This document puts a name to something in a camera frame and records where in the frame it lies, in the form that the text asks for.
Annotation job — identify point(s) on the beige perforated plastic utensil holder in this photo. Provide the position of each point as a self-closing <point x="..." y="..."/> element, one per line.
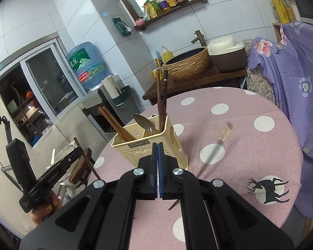
<point x="135" y="153"/>

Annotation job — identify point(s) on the pink cup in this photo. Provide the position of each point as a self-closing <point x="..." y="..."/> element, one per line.
<point x="140" y="23"/>

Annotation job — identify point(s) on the window with metal frame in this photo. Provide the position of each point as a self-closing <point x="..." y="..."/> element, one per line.
<point x="41" y="88"/>

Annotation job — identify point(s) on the woven-pattern wash basin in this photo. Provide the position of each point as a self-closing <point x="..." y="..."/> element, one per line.
<point x="187" y="65"/>

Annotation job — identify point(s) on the grey paisley cloth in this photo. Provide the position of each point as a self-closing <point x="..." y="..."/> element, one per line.
<point x="260" y="80"/>

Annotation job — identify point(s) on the teal cup holder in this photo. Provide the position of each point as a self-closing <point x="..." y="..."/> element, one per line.
<point x="124" y="96"/>

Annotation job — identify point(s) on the shiny metal spoon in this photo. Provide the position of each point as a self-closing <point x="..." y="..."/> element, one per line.
<point x="142" y="122"/>

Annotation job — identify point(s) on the dark chopstick with patterned end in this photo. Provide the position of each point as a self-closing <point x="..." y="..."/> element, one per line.
<point x="165" y="96"/>
<point x="214" y="152"/>

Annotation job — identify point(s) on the person's left hand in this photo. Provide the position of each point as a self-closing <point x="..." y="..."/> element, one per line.
<point x="45" y="211"/>

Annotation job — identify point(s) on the yellow packet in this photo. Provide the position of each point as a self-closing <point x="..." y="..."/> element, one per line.
<point x="276" y="2"/>

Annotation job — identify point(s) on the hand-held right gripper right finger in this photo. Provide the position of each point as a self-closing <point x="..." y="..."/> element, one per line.
<point x="161" y="166"/>

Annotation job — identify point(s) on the dark wooden cabinet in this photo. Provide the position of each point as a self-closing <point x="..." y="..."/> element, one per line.
<point x="211" y="82"/>

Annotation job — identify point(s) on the white enamel basin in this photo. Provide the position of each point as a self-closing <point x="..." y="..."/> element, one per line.
<point x="64" y="153"/>

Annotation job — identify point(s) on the brass faucet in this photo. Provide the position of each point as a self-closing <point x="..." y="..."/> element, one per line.
<point x="198" y="37"/>

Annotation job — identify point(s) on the brown and cream rice cooker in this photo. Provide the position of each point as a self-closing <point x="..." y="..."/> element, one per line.
<point x="227" y="54"/>

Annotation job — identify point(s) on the yellow soap pump bottle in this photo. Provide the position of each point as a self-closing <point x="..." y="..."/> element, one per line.
<point x="167" y="54"/>

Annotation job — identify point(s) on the brown wooden chopstick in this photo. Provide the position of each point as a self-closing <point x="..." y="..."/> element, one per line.
<point x="112" y="123"/>
<point x="120" y="129"/>
<point x="159" y="104"/>

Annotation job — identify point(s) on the black box on stand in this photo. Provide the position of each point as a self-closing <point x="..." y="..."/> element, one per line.
<point x="17" y="158"/>

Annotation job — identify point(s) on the purple floral cloth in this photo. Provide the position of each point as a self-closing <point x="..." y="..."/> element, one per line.
<point x="297" y="96"/>

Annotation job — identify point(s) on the paper cup stack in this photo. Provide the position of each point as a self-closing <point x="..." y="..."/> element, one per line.
<point x="110" y="87"/>

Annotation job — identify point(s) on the wooden stool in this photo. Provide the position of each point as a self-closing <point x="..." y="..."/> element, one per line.
<point x="80" y="166"/>

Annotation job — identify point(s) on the dark kitchen appliance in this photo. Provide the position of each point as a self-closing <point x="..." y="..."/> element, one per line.
<point x="307" y="5"/>

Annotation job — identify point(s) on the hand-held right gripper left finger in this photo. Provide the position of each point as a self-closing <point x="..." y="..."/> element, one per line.
<point x="152" y="177"/>

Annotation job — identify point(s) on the row of condiment bottles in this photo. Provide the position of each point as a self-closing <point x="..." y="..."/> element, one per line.
<point x="167" y="0"/>

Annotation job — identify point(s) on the yellow cup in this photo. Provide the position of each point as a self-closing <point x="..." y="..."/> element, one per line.
<point x="156" y="74"/>

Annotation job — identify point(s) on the blue water jug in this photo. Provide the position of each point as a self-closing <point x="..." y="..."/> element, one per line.
<point x="87" y="65"/>

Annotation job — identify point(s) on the grey water dispenser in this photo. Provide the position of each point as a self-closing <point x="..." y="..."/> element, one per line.
<point x="94" y="106"/>

